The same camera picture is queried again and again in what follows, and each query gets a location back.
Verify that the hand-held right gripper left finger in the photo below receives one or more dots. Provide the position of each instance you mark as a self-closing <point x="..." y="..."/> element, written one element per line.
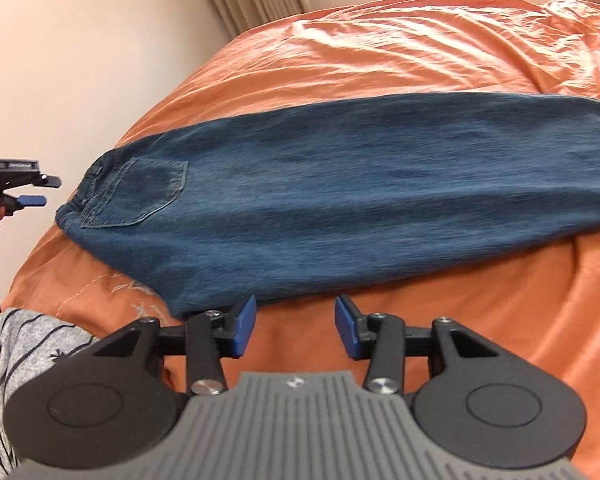
<point x="245" y="327"/>

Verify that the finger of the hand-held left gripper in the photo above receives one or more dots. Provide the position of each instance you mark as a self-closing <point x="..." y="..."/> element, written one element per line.
<point x="51" y="180"/>
<point x="32" y="201"/>

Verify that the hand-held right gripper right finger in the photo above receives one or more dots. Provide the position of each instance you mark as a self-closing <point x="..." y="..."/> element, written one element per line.
<point x="344" y="330"/>

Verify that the blue denim pants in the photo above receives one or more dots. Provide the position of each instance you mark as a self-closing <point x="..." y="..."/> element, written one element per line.
<point x="340" y="195"/>

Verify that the person's grey patterned clothing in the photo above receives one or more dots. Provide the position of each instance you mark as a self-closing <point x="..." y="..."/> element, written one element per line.
<point x="15" y="355"/>

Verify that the orange bed cover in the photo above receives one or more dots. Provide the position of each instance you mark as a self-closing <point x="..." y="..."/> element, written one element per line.
<point x="390" y="45"/>

